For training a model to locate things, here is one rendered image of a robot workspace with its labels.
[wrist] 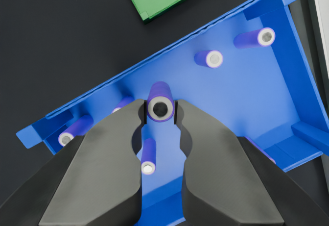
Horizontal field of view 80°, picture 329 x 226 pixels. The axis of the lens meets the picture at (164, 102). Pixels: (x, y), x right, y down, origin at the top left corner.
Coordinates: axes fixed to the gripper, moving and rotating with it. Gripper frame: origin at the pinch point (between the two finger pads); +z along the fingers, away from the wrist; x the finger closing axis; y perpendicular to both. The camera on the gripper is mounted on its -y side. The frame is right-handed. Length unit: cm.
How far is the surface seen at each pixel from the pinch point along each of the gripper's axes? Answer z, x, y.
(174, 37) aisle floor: 55, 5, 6
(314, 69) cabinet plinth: 48, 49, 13
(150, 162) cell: 5.4, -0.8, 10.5
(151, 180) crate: 9.7, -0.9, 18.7
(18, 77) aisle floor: 51, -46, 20
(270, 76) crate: 13.9, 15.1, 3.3
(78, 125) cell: 8.5, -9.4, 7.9
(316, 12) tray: 42, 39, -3
